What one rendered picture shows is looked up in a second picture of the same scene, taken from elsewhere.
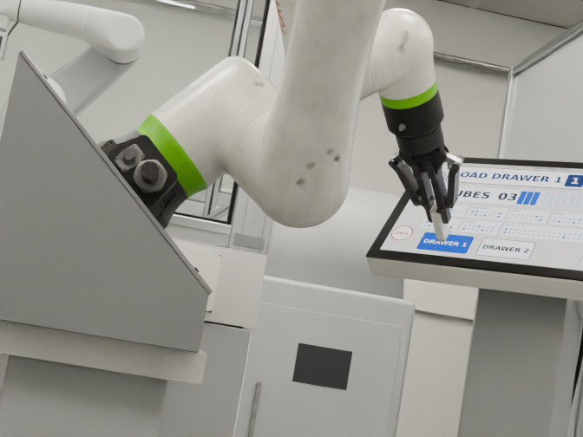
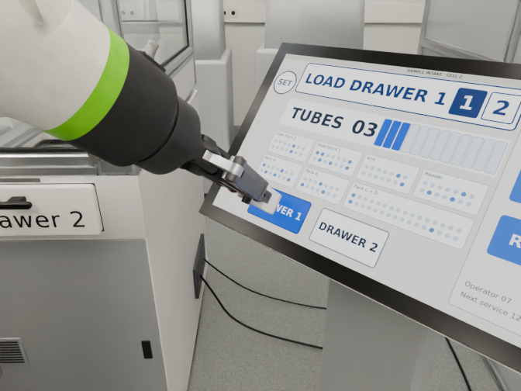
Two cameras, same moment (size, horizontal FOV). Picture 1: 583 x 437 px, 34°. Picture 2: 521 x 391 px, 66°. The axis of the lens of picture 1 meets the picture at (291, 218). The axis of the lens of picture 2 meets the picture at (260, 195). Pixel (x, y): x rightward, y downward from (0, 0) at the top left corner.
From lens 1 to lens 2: 130 cm
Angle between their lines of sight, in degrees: 35
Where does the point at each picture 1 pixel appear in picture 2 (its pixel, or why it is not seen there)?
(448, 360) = (410, 50)
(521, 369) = (379, 335)
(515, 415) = (373, 371)
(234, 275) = (113, 198)
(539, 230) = (398, 206)
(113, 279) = not seen: outside the picture
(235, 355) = (137, 258)
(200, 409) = (123, 298)
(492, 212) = (340, 158)
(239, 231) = not seen: hidden behind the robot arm
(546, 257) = (399, 268)
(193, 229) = (60, 164)
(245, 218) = not seen: hidden behind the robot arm
